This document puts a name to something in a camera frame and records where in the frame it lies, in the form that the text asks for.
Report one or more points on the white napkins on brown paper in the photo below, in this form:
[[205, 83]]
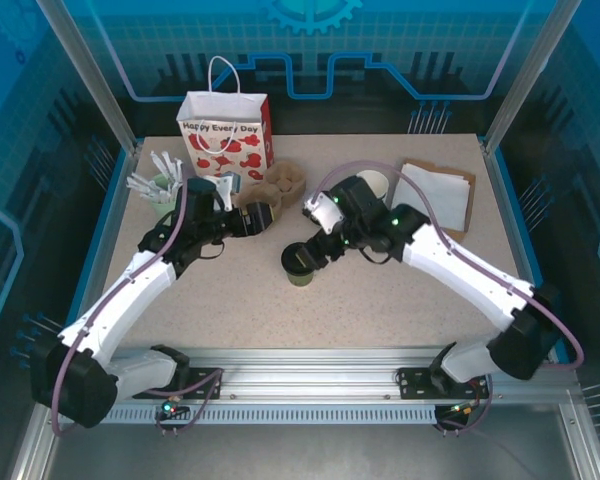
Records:
[[457, 230]]

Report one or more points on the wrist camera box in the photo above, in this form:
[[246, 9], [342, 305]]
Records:
[[324, 212], [229, 190]]

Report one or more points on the white red printed paper bag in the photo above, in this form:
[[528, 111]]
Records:
[[215, 150]]

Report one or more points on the blue table edge strip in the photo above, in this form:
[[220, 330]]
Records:
[[98, 250], [512, 210]]

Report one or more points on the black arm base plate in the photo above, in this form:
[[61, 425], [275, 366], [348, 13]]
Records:
[[197, 387], [412, 384]]

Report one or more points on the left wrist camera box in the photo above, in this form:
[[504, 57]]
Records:
[[229, 190]]

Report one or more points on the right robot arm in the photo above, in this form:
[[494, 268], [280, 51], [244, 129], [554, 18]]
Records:
[[470, 280]]

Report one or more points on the black plastic cup lid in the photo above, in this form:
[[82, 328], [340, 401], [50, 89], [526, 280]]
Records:
[[289, 257]]

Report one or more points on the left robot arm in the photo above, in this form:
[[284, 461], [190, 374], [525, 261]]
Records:
[[120, 300]]

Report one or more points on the pale green mug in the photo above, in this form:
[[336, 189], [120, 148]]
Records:
[[162, 205]]

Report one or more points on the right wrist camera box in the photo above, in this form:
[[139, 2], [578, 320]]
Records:
[[324, 212]]

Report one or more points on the white paper wrapped stick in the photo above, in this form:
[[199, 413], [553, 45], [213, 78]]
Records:
[[174, 190], [173, 167], [139, 180], [159, 163], [180, 170], [145, 192]]

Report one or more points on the small connector board with LED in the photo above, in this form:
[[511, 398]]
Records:
[[462, 409], [172, 409]]

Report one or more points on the brown pulp cup carrier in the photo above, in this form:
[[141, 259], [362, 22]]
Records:
[[285, 175]]

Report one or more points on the aluminium frame rail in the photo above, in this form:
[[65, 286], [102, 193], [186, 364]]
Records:
[[305, 375]]

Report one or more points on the aluminium frame post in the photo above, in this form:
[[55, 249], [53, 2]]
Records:
[[97, 85], [523, 85]]

